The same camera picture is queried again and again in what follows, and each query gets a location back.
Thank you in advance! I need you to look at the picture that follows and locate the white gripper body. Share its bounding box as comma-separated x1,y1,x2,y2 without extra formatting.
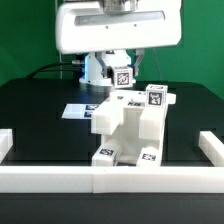
56,0,182,54

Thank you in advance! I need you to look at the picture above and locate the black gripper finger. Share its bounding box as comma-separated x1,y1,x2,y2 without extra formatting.
133,49,145,76
95,52,112,78

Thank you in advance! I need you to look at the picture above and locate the white chair back part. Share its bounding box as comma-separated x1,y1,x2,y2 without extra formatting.
91,90,176,135

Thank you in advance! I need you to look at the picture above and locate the white chair seat part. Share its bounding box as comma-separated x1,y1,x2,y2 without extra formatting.
101,122,164,166

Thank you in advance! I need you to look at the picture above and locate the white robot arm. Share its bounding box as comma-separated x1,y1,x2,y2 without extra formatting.
56,0,182,88

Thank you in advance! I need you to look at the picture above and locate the white sheet with fiducial tags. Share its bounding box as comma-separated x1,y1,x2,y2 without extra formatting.
62,104,98,119

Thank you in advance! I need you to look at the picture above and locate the black cable bundle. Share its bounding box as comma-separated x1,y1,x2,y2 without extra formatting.
24,59,88,80

